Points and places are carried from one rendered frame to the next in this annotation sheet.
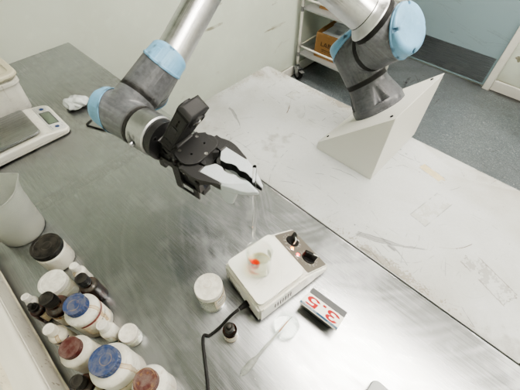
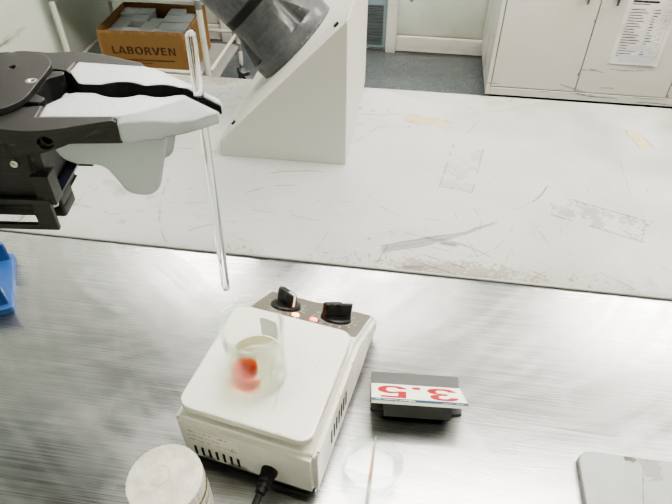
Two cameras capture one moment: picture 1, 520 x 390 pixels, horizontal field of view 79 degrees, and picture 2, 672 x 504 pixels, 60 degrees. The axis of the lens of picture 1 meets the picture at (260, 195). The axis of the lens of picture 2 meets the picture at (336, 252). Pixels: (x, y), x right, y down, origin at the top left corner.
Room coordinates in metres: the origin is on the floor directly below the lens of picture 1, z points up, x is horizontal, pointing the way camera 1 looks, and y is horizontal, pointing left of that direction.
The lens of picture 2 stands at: (0.01, 0.12, 1.41)
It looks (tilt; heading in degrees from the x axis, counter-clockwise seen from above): 43 degrees down; 325
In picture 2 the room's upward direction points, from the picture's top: straight up
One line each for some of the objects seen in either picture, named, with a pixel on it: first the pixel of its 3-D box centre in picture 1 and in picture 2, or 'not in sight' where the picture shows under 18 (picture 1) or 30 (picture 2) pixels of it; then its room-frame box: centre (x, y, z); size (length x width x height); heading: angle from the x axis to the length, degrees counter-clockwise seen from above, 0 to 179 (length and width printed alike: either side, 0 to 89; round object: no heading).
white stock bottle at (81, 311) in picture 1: (87, 313); not in sight; (0.21, 0.35, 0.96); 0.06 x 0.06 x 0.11
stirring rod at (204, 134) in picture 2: (254, 206); (211, 183); (0.30, 0.01, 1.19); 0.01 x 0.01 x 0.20
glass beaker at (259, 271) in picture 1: (258, 261); (254, 351); (0.29, 0.00, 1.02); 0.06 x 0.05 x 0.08; 148
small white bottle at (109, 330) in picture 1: (108, 330); not in sight; (0.18, 0.30, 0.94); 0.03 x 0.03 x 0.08
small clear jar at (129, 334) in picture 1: (131, 335); not in sight; (0.18, 0.26, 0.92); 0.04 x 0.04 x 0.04
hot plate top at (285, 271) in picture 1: (265, 267); (269, 368); (0.30, -0.01, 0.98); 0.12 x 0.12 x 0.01; 37
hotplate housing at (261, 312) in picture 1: (274, 269); (283, 374); (0.31, -0.03, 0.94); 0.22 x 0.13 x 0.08; 127
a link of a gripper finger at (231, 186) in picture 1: (229, 190); (138, 151); (0.31, 0.05, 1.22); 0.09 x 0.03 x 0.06; 54
